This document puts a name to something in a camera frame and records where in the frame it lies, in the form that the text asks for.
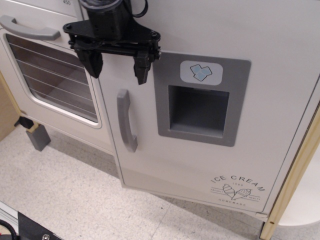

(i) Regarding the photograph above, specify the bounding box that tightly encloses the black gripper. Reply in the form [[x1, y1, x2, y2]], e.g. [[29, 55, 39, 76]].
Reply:
[[63, 0, 161, 85]]

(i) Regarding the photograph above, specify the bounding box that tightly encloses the white oven door with window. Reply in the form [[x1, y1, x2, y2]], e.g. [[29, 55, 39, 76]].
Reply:
[[0, 29, 114, 154]]

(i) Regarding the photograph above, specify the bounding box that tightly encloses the grey ice dispenser panel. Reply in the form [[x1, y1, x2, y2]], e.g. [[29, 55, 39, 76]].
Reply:
[[153, 52, 252, 147]]

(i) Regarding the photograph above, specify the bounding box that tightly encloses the grey kitchen leg block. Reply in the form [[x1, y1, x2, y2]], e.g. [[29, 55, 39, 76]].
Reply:
[[26, 125, 51, 152]]

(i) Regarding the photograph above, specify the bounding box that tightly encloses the white toy kitchen cabinet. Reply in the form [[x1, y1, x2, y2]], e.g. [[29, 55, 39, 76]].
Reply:
[[0, 0, 320, 222]]

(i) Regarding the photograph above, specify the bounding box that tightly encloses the white round object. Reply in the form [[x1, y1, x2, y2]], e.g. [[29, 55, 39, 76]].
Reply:
[[278, 148, 320, 227]]

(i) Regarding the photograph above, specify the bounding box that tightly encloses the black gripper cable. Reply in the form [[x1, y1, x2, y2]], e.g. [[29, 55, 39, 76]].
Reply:
[[131, 0, 150, 19]]

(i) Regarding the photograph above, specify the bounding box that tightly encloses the grey fridge door handle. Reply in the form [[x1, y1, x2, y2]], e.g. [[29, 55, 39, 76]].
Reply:
[[117, 89, 138, 153]]

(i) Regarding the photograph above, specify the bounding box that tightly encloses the grey oven door handle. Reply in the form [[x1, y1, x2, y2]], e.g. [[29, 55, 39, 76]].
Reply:
[[0, 15, 61, 41]]

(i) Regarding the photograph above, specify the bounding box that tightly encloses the black clamp bracket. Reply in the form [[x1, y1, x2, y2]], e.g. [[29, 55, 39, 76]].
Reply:
[[14, 116, 34, 129]]

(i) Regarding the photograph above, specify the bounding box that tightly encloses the left wooden frame post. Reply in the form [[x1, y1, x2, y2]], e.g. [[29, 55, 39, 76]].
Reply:
[[0, 71, 38, 133]]

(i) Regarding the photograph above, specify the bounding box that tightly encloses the aluminium rail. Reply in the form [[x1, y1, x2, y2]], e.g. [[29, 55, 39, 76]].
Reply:
[[0, 201, 19, 234]]

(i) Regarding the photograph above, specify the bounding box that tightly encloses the black base plate with screw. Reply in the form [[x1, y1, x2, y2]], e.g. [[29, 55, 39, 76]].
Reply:
[[18, 212, 61, 240]]

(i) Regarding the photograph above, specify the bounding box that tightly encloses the black and red cable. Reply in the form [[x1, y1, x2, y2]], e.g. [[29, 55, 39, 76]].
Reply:
[[0, 219, 21, 240]]

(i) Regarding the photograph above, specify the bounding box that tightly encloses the light wooden frame post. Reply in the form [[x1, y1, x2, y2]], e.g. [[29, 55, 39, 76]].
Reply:
[[258, 106, 320, 240]]

